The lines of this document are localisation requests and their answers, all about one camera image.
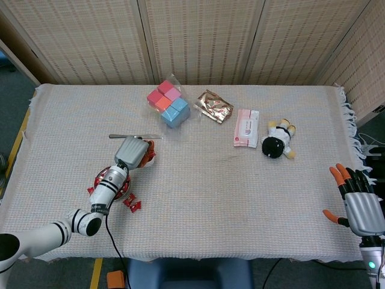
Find gold foil snack packet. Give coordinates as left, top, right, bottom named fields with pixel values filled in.
left=193, top=89, right=235, bottom=125

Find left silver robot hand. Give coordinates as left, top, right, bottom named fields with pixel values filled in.
left=114, top=135, right=157, bottom=170

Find small steel plate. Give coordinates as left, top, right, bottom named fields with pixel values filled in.
left=94, top=167, right=132, bottom=202

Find bagged coloured foam cubes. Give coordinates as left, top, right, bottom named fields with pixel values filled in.
left=143, top=73, right=195, bottom=142

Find white woven tablecloth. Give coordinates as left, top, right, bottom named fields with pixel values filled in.
left=0, top=81, right=385, bottom=263

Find white cable bundle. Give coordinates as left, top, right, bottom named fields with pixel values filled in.
left=359, top=132, right=380, bottom=159

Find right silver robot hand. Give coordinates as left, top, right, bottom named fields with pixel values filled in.
left=322, top=163, right=385, bottom=237

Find pink wet wipes pack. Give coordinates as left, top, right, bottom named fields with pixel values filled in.
left=233, top=108, right=260, bottom=148

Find orange block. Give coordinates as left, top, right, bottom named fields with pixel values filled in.
left=106, top=270, right=126, bottom=289

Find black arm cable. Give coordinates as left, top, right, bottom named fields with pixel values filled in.
left=103, top=168, right=131, bottom=289

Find black floor cable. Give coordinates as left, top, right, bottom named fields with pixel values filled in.
left=263, top=258, right=283, bottom=289

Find woven folding screen panel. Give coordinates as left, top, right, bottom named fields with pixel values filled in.
left=318, top=0, right=385, bottom=123
left=0, top=0, right=151, bottom=85
left=138, top=0, right=265, bottom=85
left=243, top=0, right=371, bottom=85

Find white paper cup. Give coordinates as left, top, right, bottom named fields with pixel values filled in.
left=141, top=150, right=156, bottom=168

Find brown wooden panel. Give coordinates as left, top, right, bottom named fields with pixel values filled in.
left=0, top=11, right=58, bottom=87

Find steel butter knife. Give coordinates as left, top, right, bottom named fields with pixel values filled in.
left=108, top=134, right=164, bottom=141

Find black-haired plush doll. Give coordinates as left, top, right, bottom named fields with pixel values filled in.
left=260, top=119, right=298, bottom=160

